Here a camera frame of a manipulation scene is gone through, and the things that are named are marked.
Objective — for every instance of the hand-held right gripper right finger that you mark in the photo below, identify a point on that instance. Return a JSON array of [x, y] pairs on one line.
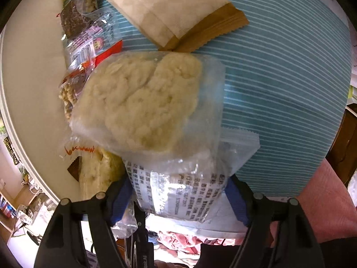
[[237, 201]]

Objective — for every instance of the pink blanket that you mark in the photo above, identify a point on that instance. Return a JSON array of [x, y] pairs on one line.
[[329, 201]]

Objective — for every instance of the red snack packet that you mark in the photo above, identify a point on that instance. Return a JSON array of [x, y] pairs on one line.
[[107, 53]]

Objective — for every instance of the brown paper snack packet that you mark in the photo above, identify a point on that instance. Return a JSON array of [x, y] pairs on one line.
[[167, 11]]

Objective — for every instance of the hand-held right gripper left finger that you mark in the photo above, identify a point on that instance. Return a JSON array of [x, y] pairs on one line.
[[121, 201]]

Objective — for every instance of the wooden shelf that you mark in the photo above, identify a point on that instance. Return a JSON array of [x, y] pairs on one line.
[[7, 209]]

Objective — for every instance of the white plastic tray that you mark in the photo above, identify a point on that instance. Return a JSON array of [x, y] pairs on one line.
[[33, 61]]

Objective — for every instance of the peanut candy packet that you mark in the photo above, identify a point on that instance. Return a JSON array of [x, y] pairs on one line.
[[69, 95]]

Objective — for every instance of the rice bar clear packet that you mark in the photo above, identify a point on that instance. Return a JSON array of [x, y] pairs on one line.
[[94, 173]]

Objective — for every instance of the dark wooden furniture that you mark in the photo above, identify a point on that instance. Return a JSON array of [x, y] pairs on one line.
[[344, 145]]

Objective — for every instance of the teal striped mat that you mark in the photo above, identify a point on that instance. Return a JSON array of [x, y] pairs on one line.
[[279, 89]]

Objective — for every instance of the puffed rice cracker clear bag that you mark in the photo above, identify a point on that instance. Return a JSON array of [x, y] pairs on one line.
[[139, 103]]

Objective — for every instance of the chocolate bar clear packet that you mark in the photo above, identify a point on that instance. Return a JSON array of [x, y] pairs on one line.
[[74, 19]]

